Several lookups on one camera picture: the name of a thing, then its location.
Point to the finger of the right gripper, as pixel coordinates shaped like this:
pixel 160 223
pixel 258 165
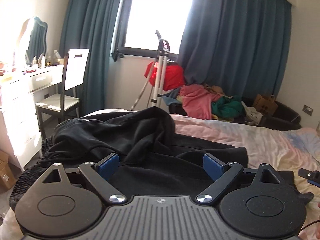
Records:
pixel 312 177

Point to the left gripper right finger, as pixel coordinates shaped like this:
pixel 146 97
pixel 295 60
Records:
pixel 223 175

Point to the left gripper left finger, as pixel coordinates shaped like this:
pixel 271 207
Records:
pixel 97 175

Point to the black pants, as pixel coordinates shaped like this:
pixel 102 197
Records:
pixel 162 154

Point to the pastel bed sheet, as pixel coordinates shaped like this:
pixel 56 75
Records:
pixel 260 205

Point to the white garment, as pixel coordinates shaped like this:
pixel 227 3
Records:
pixel 253 117

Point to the green garment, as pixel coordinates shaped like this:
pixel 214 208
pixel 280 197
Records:
pixel 227 107

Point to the black armchair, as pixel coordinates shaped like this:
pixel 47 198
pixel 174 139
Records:
pixel 283 119

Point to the pink garment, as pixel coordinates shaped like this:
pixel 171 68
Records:
pixel 196 101

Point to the brown paper bag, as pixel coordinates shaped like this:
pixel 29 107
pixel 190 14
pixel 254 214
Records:
pixel 266 105

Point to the white dresser desk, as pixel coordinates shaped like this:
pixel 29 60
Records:
pixel 20 135

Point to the cardboard box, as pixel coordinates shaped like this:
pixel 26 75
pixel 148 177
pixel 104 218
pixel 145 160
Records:
pixel 7 178

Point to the red garment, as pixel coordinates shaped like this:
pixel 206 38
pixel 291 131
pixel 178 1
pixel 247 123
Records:
pixel 173 76

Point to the dark chair white back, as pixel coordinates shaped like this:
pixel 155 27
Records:
pixel 60 104

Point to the blue-grey right curtain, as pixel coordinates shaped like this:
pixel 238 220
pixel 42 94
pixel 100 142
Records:
pixel 240 45

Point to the vanity mirror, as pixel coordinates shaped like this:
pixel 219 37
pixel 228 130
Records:
pixel 31 43

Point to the teal left curtain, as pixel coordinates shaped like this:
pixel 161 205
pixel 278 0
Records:
pixel 90 24

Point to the wall socket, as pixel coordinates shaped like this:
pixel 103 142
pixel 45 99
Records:
pixel 308 110

